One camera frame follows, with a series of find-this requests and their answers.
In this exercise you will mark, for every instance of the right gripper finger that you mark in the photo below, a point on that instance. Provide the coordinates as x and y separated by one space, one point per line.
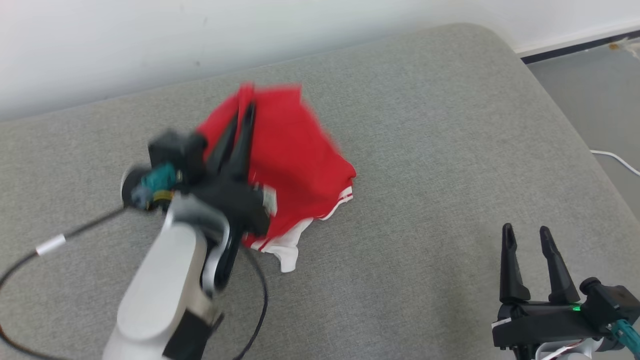
511 275
557 275

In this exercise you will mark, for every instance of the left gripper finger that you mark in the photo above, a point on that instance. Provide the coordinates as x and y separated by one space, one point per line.
225 145
245 145

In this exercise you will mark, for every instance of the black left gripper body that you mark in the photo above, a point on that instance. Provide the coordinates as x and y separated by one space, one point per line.
240 205

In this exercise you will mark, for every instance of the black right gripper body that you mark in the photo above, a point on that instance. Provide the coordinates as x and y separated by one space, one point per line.
545 325

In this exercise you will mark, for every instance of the red Bulls 23 jersey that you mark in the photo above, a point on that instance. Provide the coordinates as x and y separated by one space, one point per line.
290 150

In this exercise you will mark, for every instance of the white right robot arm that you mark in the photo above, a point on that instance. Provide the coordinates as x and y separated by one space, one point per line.
595 352

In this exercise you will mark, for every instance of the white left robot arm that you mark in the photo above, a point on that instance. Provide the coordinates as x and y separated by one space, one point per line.
160 290

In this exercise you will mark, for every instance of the black and white skirting board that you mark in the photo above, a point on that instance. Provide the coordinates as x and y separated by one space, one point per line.
575 49

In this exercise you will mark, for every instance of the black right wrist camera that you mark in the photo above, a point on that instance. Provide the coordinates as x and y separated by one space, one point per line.
612 302

